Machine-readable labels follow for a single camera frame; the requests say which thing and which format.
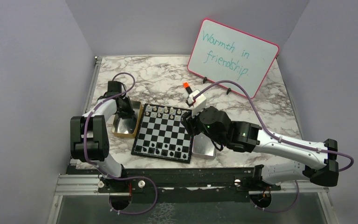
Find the orange black highlighter marker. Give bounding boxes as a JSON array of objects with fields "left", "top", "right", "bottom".
[{"left": 183, "top": 82, "right": 193, "bottom": 94}]

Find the aluminium side rail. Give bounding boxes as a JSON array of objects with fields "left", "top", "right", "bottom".
[{"left": 70, "top": 56, "right": 103, "bottom": 162}]

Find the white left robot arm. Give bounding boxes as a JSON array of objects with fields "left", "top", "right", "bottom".
[{"left": 70, "top": 81, "right": 137, "bottom": 192}]

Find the black white chess board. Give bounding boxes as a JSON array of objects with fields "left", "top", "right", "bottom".
[{"left": 131, "top": 104, "right": 193, "bottom": 164}]

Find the gold tin box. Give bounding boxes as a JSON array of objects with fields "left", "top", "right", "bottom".
[{"left": 111, "top": 101, "right": 143, "bottom": 139}]

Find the black mounting base rail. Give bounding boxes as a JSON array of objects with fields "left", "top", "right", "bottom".
[{"left": 98, "top": 167, "right": 282, "bottom": 205}]

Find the silver tin lid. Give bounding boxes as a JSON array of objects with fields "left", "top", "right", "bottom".
[{"left": 192, "top": 133, "right": 216, "bottom": 160}]

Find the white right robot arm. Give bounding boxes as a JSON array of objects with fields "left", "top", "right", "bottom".
[{"left": 180, "top": 106, "right": 339, "bottom": 190}]

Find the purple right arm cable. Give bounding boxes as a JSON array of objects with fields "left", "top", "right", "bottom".
[{"left": 191, "top": 80, "right": 355, "bottom": 214}]

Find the pink framed whiteboard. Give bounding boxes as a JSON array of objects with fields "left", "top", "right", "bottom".
[{"left": 187, "top": 18, "right": 280, "bottom": 98}]

